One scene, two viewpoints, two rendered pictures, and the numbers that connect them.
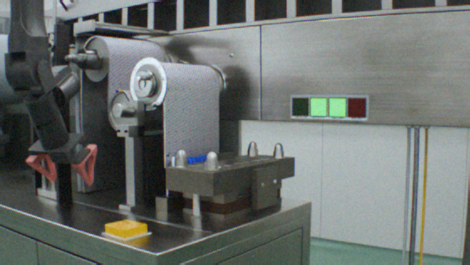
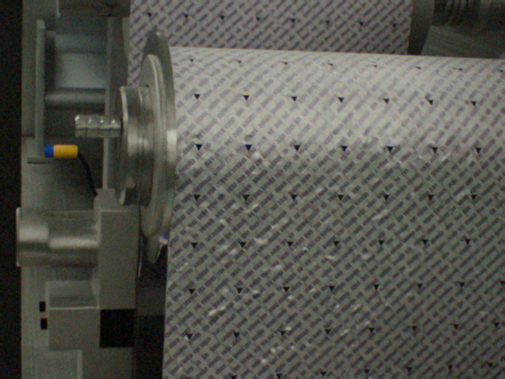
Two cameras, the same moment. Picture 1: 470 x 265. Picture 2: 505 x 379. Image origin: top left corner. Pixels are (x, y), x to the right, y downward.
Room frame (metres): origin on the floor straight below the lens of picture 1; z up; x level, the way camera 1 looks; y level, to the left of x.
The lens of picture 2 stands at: (0.93, -0.20, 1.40)
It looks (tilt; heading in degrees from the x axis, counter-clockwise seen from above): 16 degrees down; 39
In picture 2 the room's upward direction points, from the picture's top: 4 degrees clockwise
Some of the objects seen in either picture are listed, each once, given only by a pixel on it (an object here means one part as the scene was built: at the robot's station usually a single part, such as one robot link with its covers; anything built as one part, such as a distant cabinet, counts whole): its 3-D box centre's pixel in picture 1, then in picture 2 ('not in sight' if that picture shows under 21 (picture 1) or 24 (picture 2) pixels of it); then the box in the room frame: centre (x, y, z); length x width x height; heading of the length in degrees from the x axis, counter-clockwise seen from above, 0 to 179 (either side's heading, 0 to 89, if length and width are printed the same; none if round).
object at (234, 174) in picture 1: (235, 172); not in sight; (1.39, 0.00, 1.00); 0.40 x 0.16 x 0.06; 144
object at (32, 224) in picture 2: (119, 110); (32, 236); (1.32, 0.31, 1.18); 0.04 x 0.02 x 0.04; 54
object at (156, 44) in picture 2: (148, 84); (153, 146); (1.36, 0.24, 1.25); 0.15 x 0.01 x 0.15; 54
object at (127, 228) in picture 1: (126, 228); not in sight; (1.08, 0.25, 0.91); 0.07 x 0.07 x 0.02; 54
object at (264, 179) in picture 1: (265, 187); not in sight; (1.35, -0.08, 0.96); 0.10 x 0.03 x 0.11; 144
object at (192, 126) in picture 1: (193, 132); (343, 377); (1.42, 0.12, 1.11); 0.23 x 0.01 x 0.18; 144
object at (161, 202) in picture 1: (195, 196); not in sight; (1.43, 0.12, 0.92); 0.28 x 0.04 x 0.04; 144
